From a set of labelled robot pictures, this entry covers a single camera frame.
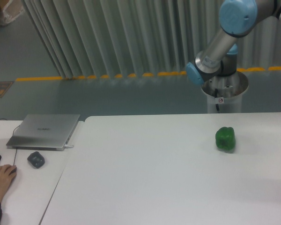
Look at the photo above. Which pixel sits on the plastic wrapped cardboard box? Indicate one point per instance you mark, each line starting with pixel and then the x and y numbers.
pixel 10 10

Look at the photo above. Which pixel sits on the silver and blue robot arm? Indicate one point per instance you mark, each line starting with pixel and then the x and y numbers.
pixel 237 19

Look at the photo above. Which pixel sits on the green bell pepper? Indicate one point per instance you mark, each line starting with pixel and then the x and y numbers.
pixel 225 139

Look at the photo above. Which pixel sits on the pale green pleated curtain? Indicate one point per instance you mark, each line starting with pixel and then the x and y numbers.
pixel 123 37

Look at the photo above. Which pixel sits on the silver closed laptop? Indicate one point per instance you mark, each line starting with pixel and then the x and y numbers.
pixel 44 132

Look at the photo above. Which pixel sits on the black computer mouse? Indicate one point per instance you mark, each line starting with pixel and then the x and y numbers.
pixel 13 171

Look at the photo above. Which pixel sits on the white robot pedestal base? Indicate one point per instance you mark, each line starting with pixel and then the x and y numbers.
pixel 224 93

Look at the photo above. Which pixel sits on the person's bare hand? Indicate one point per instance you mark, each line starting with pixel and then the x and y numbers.
pixel 6 179

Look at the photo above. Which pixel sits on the black round controller puck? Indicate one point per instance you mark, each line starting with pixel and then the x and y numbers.
pixel 36 159

